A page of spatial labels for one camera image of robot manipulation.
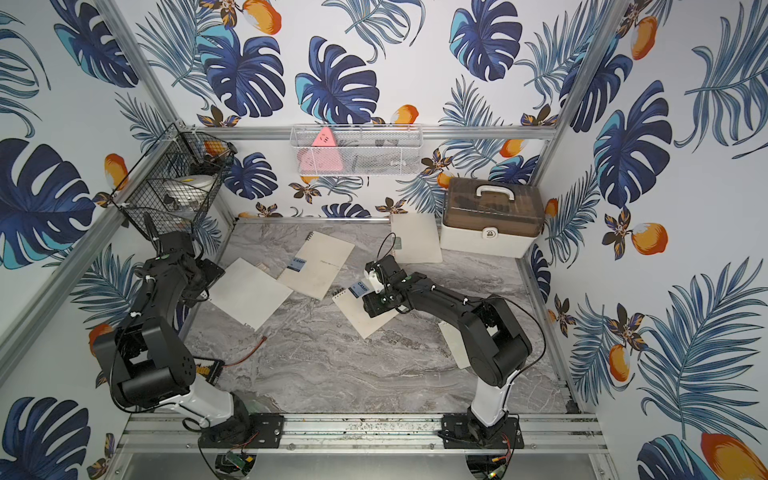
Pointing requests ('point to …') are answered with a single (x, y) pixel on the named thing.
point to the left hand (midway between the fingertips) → (204, 278)
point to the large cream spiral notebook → (314, 267)
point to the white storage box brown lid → (493, 218)
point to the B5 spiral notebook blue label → (350, 302)
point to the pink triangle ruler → (322, 156)
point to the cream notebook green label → (416, 238)
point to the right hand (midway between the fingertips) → (376, 301)
